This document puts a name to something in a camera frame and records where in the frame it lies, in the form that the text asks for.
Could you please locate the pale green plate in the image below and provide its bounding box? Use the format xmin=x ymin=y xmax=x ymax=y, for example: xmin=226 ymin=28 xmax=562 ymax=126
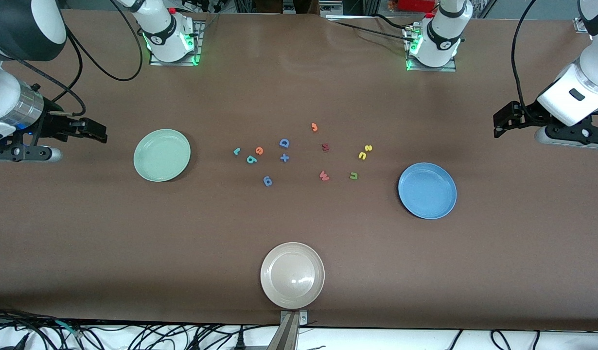
xmin=133 ymin=128 xmax=192 ymax=183

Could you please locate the blue plate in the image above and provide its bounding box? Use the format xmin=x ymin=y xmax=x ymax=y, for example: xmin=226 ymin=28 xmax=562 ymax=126
xmin=398 ymin=162 xmax=457 ymax=220

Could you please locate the brown table cover sheet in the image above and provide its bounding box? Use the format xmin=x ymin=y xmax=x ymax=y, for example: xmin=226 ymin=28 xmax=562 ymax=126
xmin=0 ymin=9 xmax=598 ymax=332

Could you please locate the red box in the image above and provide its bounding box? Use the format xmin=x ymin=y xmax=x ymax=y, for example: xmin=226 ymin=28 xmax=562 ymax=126
xmin=398 ymin=0 xmax=437 ymax=13

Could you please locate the beige plate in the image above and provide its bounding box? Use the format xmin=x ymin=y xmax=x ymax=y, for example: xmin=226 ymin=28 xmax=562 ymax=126
xmin=260 ymin=242 xmax=325 ymax=310

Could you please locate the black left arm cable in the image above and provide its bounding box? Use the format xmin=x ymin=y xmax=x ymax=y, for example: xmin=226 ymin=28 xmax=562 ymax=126
xmin=511 ymin=0 xmax=540 ymax=122

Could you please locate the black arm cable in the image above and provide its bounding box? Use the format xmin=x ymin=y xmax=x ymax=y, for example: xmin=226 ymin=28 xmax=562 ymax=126
xmin=511 ymin=0 xmax=540 ymax=122
xmin=0 ymin=0 xmax=144 ymax=117

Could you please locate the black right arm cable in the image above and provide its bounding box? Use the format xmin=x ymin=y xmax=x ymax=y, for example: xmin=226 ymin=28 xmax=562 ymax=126
xmin=0 ymin=0 xmax=144 ymax=117

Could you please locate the black table cable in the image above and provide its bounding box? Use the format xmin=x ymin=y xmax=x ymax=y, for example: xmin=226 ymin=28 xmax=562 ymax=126
xmin=372 ymin=13 xmax=409 ymax=30
xmin=326 ymin=19 xmax=414 ymax=40

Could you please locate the teal floor cable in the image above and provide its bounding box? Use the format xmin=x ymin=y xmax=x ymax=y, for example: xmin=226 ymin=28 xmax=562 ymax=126
xmin=53 ymin=318 xmax=81 ymax=337

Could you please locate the aluminium profile with bracket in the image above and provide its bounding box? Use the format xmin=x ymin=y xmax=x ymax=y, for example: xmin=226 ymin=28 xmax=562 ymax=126
xmin=266 ymin=310 xmax=309 ymax=350

